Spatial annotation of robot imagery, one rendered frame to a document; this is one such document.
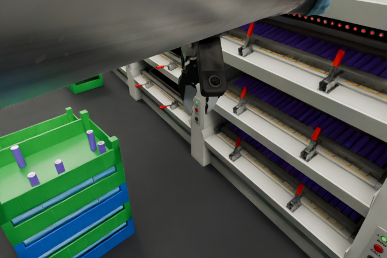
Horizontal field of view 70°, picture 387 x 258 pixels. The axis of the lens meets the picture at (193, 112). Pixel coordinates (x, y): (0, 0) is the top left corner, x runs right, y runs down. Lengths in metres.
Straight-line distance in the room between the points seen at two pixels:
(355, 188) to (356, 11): 0.39
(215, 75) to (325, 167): 0.41
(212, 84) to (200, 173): 0.76
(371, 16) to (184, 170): 0.89
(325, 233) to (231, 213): 0.33
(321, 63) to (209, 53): 0.32
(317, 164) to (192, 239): 0.48
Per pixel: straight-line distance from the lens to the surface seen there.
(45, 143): 0.92
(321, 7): 0.33
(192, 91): 0.59
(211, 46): 0.53
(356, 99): 0.68
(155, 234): 1.03
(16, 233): 0.80
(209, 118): 1.10
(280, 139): 0.84
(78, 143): 0.91
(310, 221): 0.92
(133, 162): 1.28
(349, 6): 0.62
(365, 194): 0.76
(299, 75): 0.74
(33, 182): 0.75
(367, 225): 0.77
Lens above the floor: 0.85
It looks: 32 degrees down
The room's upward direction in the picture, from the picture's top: straight up
